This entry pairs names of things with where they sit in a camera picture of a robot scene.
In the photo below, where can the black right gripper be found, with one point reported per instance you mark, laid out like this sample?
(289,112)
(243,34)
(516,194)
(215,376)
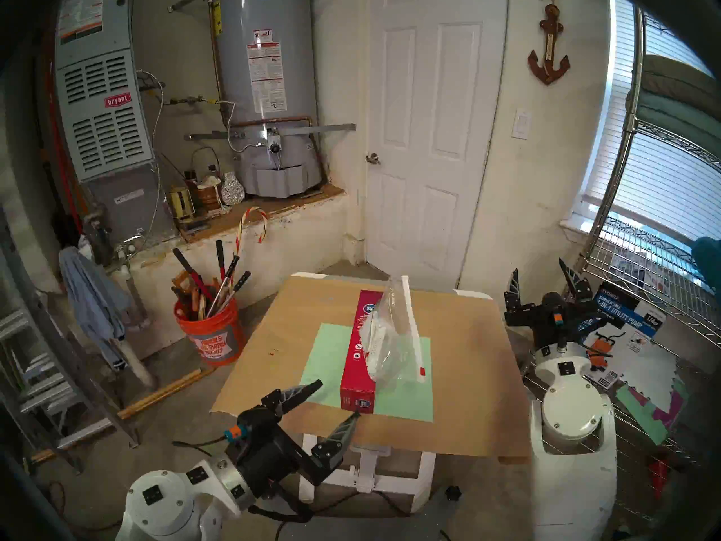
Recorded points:
(549,337)

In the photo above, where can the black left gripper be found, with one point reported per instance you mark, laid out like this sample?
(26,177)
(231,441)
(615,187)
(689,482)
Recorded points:
(276,455)

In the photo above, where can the long red carton box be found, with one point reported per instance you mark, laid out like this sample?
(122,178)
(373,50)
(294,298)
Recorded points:
(355,376)

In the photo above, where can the clear ziplock bag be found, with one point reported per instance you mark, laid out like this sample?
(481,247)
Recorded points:
(388,342)

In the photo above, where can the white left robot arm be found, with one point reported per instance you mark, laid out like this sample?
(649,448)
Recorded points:
(163,500)

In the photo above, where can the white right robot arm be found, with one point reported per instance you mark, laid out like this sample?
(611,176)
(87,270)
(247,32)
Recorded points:
(572,410)

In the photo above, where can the white folding table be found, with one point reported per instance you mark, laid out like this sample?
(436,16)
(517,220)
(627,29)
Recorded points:
(366,478)

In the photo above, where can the utility pump carton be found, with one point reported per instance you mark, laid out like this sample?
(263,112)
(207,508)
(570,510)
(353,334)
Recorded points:
(625,314)

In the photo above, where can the light green paper mat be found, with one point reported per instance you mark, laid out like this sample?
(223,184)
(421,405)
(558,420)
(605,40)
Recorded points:
(405,402)

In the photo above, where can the white scalloped paper sheet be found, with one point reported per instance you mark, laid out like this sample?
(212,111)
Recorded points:
(648,371)

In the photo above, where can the orange plastic bucket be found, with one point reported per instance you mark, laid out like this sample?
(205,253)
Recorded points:
(214,337)

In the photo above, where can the long wooden stick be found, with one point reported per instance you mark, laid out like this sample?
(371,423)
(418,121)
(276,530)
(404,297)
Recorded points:
(163,393)

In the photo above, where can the white window blinds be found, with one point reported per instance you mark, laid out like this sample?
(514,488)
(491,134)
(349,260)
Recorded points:
(670,196)

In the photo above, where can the black grip metal rod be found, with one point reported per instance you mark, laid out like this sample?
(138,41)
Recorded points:
(232,265)
(243,279)

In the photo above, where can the green and pink papers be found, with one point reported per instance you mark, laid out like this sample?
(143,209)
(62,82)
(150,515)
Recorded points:
(648,416)

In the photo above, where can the teal cloth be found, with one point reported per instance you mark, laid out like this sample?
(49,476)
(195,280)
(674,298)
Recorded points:
(710,261)

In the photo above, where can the white panel door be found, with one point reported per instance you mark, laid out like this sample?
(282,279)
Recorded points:
(434,151)

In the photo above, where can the white plastic pipe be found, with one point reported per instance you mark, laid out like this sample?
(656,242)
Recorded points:
(138,354)

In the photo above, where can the striped candy cane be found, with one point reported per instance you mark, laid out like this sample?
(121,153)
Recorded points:
(241,230)

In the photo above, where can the red plastic object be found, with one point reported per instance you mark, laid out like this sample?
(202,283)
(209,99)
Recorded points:
(658,478)

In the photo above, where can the metal door knob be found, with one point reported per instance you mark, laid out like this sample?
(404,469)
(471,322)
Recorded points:
(372,159)

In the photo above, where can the grey green folded cushion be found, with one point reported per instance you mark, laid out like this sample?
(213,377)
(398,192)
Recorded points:
(676,111)

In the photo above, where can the foil wrapped lump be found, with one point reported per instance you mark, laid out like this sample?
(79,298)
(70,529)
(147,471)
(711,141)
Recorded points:
(233,189)

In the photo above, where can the blue cloth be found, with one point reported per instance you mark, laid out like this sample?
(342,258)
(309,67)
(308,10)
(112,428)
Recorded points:
(93,303)

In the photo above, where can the yellow metal can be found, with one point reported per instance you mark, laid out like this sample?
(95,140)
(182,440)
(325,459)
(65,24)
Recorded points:
(182,203)

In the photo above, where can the aluminium ladder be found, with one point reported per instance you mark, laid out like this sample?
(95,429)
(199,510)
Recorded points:
(39,371)

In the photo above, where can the grey water heater tank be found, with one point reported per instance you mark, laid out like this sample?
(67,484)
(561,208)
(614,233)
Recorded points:
(293,66)

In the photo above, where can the yellow gas pipe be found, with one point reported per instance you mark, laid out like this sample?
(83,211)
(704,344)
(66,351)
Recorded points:
(188,100)

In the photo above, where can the grey Bryant furnace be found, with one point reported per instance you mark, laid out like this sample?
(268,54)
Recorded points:
(107,123)

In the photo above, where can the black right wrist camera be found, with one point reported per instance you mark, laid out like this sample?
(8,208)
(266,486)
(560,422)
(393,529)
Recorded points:
(552,306)

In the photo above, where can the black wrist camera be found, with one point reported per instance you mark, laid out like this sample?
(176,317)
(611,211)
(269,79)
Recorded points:
(256,421)
(552,306)

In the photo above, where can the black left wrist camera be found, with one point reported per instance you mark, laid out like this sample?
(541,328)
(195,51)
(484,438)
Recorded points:
(256,421)

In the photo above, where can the white light switch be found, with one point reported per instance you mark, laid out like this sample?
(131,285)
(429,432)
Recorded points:
(521,124)

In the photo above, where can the brown anchor wall decoration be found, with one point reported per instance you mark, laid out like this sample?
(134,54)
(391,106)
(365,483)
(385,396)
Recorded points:
(548,72)

